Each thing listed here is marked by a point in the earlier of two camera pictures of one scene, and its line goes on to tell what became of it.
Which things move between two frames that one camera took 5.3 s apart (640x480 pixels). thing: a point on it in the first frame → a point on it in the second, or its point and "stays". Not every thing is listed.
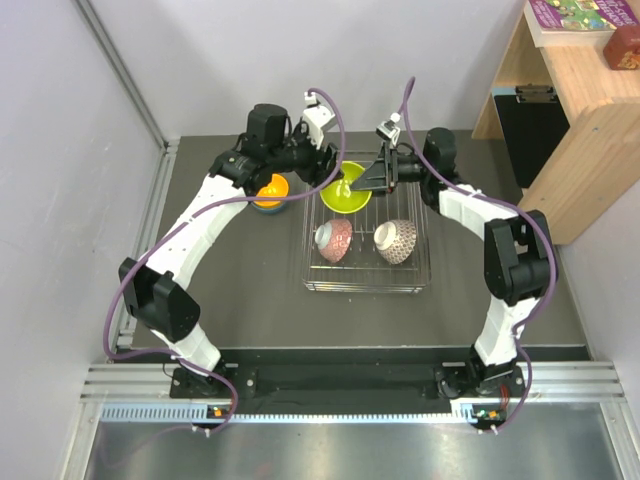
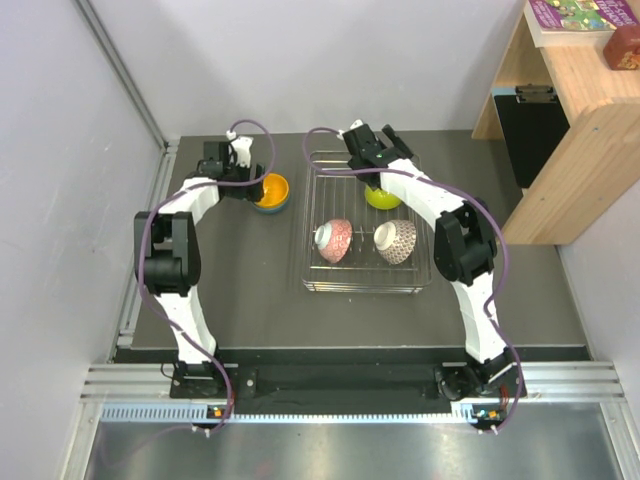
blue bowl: x=270 y=211 stays
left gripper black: x=317 y=175 → x=251 y=192
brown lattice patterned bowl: x=395 y=240 stays
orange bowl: x=278 y=187 stays
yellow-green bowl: x=339 y=197 → x=381 y=199
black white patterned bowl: x=332 y=238 stays
